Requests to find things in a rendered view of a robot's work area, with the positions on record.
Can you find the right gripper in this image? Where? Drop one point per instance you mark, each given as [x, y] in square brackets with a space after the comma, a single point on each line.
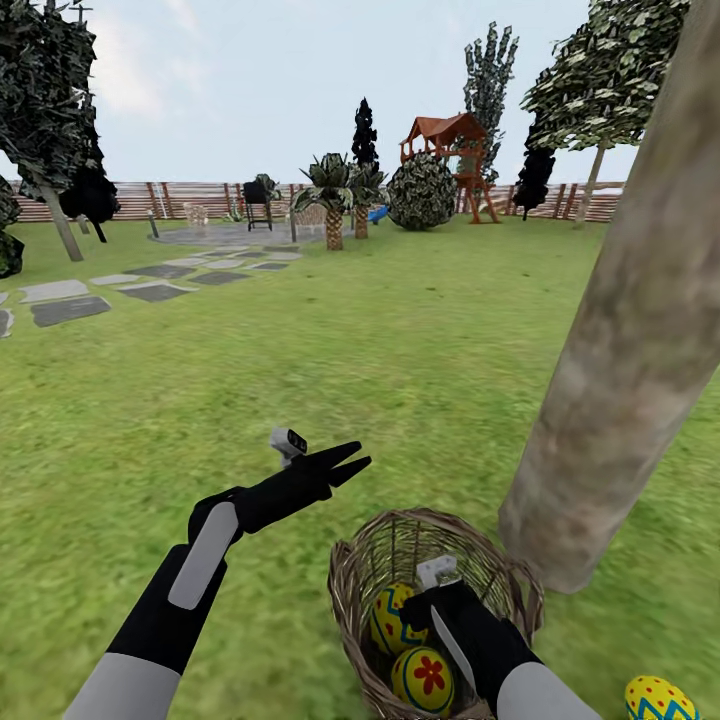
[416, 612]

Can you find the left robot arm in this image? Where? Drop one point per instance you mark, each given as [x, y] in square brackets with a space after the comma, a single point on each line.
[139, 674]

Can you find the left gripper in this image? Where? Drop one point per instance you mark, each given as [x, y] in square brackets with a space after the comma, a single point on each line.
[308, 480]

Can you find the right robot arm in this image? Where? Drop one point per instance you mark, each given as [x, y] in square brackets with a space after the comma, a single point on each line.
[489, 652]

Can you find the easter egg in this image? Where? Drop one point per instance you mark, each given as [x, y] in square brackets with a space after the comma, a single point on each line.
[423, 678]
[652, 698]
[387, 631]

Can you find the wicker basket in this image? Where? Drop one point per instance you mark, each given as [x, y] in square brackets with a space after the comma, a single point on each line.
[347, 587]

